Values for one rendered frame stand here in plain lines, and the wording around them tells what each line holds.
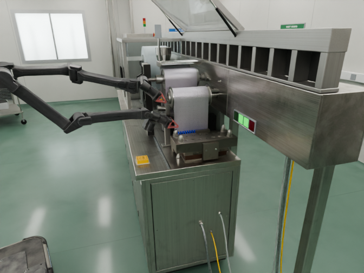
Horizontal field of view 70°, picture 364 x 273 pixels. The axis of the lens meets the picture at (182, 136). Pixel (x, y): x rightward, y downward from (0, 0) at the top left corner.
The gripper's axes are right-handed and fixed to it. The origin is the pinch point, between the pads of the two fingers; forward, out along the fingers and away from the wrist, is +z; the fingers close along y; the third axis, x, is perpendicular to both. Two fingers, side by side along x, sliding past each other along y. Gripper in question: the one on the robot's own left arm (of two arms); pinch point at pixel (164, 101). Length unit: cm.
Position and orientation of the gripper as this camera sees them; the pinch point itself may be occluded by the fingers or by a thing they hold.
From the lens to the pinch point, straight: 171.9
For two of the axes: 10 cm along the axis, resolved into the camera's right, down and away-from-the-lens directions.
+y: 3.0, 4.4, -8.5
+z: 7.1, 4.9, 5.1
